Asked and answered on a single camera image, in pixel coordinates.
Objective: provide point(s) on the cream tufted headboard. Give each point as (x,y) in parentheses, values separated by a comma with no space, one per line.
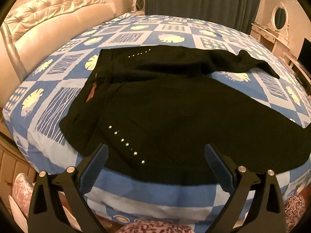
(34,30)

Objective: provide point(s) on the white vanity dresser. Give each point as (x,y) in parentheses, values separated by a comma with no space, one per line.
(272,40)

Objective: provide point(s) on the pink floral slipper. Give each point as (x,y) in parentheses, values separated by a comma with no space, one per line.
(295,207)
(22,193)

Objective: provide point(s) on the blue white patterned bedsheet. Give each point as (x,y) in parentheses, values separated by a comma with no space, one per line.
(34,110)

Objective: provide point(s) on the pink floral slipper left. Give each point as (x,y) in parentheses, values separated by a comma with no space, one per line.
(22,193)

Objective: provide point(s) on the black television screen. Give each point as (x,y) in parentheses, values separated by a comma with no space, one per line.
(304,57)

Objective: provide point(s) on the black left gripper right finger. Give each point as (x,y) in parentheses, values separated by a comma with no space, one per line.
(266,213)

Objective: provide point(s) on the dark green curtain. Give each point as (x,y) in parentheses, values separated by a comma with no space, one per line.
(236,14)

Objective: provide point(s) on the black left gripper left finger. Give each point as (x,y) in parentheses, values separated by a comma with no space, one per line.
(46,212)

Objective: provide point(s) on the black studded pants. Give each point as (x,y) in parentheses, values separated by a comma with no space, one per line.
(156,108)

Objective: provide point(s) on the pink floral slipper right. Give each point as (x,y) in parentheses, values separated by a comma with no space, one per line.
(295,207)

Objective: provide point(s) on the oval vanity mirror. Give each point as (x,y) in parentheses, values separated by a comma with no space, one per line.
(279,22)

